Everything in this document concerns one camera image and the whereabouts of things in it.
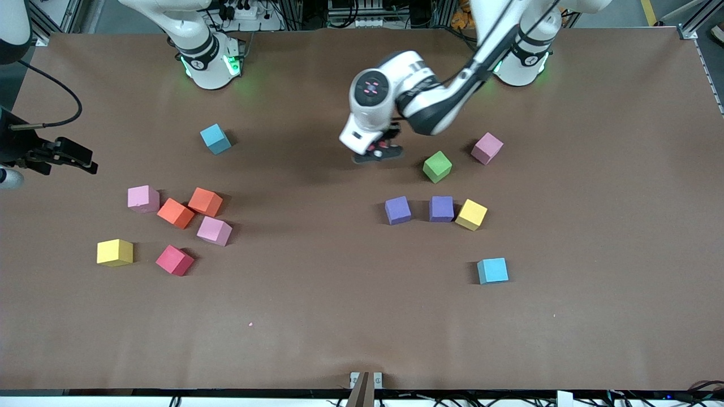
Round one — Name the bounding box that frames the purple foam block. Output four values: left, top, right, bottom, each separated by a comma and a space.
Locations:
428, 196, 455, 223
385, 196, 412, 226

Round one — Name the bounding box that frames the yellow foam block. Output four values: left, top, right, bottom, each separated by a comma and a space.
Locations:
97, 239, 134, 267
455, 199, 488, 232

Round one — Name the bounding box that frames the orange foam block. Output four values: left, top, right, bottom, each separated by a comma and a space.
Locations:
187, 187, 224, 218
157, 198, 196, 230

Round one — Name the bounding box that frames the pink foam block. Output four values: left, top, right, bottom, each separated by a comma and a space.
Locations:
196, 216, 233, 247
471, 132, 504, 166
127, 185, 161, 214

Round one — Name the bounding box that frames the green foam block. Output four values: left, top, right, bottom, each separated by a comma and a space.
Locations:
423, 150, 453, 184

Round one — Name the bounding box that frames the white electronics box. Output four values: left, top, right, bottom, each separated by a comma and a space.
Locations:
327, 0, 386, 29

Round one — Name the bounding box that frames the orange snack bag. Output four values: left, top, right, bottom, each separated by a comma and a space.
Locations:
451, 0, 476, 30

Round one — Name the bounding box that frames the light blue foam block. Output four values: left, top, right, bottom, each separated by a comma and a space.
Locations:
477, 257, 509, 285
200, 124, 232, 155

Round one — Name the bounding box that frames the brown paper table cover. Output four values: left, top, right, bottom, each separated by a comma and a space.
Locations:
0, 27, 724, 392

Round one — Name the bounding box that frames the white power strip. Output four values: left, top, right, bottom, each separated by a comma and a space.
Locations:
218, 0, 283, 32

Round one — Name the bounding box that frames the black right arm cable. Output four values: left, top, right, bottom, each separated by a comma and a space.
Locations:
11, 59, 83, 131

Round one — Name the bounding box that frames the silver aluminium frame profile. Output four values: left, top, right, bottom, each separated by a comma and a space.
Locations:
659, 0, 724, 41
25, 0, 85, 47

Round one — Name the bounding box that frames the grey metal camera bracket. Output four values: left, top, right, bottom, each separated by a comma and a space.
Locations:
350, 371, 383, 407

